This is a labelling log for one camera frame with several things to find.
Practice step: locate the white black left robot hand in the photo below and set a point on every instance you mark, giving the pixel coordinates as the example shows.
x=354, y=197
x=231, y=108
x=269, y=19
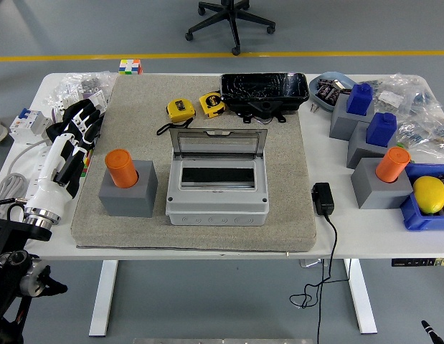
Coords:
x=51, y=168

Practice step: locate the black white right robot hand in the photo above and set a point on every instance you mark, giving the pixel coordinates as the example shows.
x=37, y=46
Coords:
x=428, y=328

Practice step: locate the orange cylinder battery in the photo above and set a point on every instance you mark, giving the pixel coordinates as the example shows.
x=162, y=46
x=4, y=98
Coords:
x=392, y=165
x=119, y=168

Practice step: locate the smoky transparent box lid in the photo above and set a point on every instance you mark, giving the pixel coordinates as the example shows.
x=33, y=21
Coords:
x=185, y=143

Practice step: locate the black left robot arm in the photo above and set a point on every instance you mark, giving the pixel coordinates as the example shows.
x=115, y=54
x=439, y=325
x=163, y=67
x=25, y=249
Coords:
x=13, y=229

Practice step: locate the white power strip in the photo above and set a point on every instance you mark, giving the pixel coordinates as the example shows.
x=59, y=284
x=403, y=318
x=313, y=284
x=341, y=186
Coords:
x=37, y=175

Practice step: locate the white blue circuit breaker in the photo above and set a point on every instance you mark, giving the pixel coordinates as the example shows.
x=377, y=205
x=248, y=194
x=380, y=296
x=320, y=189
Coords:
x=28, y=123

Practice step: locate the black table control panel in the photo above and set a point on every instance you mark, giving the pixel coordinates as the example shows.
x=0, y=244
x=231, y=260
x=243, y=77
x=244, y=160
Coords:
x=415, y=262

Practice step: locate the grey block with round hole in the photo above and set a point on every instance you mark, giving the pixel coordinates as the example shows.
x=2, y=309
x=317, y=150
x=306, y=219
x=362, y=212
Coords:
x=128, y=204

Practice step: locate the clear bag of small parts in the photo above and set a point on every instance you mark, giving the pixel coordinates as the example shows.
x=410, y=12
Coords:
x=74, y=84

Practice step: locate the blue plastic bin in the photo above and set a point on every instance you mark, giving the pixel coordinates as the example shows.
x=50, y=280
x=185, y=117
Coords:
x=415, y=220

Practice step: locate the yellow lemon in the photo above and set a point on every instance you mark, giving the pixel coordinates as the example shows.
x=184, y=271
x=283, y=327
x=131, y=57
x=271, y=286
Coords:
x=429, y=195

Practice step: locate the grey block holder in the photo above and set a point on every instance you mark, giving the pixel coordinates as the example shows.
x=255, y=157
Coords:
x=376, y=195
x=341, y=123
x=358, y=150

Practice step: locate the black power adapter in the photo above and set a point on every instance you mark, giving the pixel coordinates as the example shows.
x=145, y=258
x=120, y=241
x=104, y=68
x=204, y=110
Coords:
x=323, y=199

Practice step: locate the grey-brown table mat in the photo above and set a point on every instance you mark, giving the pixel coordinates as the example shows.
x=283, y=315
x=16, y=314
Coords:
x=207, y=240

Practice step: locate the small green object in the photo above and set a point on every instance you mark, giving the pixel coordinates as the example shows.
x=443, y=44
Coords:
x=401, y=145

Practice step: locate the blue block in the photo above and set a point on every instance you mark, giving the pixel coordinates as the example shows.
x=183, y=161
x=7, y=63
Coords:
x=381, y=129
x=359, y=98

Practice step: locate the clear bags of components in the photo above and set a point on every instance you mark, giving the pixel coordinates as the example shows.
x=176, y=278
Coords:
x=415, y=104

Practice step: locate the black plastic tray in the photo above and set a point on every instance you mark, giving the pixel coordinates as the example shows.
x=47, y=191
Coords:
x=264, y=87

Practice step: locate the black office chair base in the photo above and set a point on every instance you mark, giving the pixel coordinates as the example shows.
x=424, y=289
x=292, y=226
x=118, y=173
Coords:
x=232, y=21

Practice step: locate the small metal clip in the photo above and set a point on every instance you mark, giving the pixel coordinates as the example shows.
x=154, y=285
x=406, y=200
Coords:
x=314, y=107

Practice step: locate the dark component packet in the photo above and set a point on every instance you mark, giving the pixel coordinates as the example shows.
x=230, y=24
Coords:
x=325, y=83
x=329, y=95

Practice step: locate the small silver piece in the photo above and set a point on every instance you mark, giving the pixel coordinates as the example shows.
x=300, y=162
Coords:
x=339, y=85

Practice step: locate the light blue dish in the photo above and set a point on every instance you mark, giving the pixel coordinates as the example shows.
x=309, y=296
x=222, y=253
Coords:
x=333, y=76

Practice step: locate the metal bracket under table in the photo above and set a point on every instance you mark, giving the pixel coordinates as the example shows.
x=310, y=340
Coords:
x=309, y=263

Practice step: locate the grey electrical enclosure box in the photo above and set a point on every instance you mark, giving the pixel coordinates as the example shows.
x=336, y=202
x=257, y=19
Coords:
x=216, y=211

